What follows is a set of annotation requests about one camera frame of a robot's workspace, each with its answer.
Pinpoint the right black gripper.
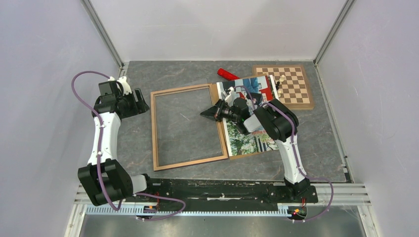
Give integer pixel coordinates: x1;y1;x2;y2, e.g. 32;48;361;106
201;99;240;122

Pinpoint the colourful photo poster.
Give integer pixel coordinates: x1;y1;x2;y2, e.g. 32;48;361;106
216;75;282;157

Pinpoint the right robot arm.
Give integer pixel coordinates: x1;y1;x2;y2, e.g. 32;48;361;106
200;97;311;201

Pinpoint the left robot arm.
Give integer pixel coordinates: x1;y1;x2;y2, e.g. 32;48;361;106
78;76;155;206

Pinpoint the red cylindrical object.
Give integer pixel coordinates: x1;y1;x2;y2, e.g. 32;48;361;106
217;68;240;81

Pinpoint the wooden chessboard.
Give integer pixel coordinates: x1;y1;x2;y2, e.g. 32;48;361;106
252;65;315;110

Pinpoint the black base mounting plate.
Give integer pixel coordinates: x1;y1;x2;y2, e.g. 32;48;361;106
126;178;318;212

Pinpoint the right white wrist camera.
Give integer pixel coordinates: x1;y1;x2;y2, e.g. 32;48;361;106
221;87;237;106

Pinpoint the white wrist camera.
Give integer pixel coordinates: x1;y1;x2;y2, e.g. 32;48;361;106
107;76;132;95
221;87;237;106

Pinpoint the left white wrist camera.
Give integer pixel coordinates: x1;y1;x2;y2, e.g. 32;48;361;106
107;76;132;95

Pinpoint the left aluminium corner post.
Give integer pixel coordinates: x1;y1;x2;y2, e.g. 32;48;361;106
80;0;126;70

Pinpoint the aluminium corner post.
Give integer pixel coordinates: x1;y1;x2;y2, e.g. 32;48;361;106
80;0;126;70
313;0;356;67

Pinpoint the aluminium rail frame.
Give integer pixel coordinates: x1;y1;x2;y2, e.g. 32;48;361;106
65;183;381;237

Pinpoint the right aluminium corner post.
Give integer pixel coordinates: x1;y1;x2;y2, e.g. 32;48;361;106
313;0;356;67

